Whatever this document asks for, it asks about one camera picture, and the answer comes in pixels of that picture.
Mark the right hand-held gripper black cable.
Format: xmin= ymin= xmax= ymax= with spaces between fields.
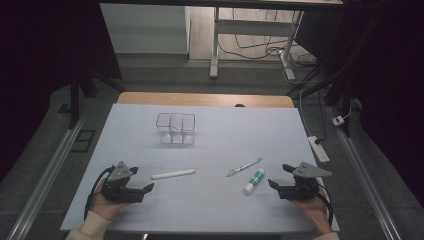
xmin=316 ymin=184 xmax=335 ymax=228

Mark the left hand-held gripper black cable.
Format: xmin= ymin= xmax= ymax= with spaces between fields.
xmin=83 ymin=165 xmax=116 ymax=221

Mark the clear frosted pen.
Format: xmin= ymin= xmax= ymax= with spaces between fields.
xmin=225 ymin=157 xmax=263 ymax=178

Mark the clear plastic pen organizer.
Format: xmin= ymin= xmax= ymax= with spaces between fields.
xmin=155 ymin=112 xmax=197 ymax=146

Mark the aluminium floor rail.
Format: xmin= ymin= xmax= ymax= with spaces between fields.
xmin=328 ymin=106 xmax=403 ymax=240
xmin=6 ymin=113 xmax=88 ymax=240

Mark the person's right hand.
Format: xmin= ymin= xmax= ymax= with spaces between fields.
xmin=289 ymin=185 xmax=334 ymax=236

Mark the white pen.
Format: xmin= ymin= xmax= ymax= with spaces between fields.
xmin=150 ymin=168 xmax=196 ymax=181

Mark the black floor cable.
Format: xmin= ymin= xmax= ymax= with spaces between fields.
xmin=218 ymin=33 xmax=291 ymax=62

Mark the person's left hand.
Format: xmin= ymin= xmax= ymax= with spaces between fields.
xmin=89 ymin=178 xmax=133 ymax=222

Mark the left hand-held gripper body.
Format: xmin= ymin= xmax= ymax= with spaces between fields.
xmin=100 ymin=161 xmax=146 ymax=204

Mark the white board panel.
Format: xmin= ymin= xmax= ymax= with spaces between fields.
xmin=99 ymin=3 xmax=191 ymax=55

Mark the black metal stand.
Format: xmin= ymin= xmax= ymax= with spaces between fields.
xmin=68 ymin=66 xmax=126 ymax=130
xmin=286 ymin=64 xmax=355 ymax=138

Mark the white power strip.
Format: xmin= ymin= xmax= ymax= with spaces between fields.
xmin=307 ymin=135 xmax=331 ymax=164

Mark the hand-held gripper black cable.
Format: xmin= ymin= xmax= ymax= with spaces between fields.
xmin=316 ymin=184 xmax=335 ymax=228
xmin=83 ymin=165 xmax=116 ymax=221

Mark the dark curtain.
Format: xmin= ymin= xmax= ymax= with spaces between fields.
xmin=0 ymin=0 xmax=123 ymax=183
xmin=293 ymin=0 xmax=424 ymax=208

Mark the white green glue stick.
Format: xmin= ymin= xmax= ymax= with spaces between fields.
xmin=242 ymin=167 xmax=266 ymax=196

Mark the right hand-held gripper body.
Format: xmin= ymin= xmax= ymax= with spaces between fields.
xmin=278 ymin=161 xmax=333 ymax=202

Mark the white desk frame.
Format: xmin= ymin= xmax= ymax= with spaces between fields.
xmin=209 ymin=6 xmax=305 ymax=81

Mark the black floor plate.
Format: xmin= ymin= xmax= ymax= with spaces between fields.
xmin=70 ymin=129 xmax=97 ymax=154

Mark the white table mat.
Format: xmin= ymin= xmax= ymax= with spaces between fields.
xmin=59 ymin=103 xmax=341 ymax=233

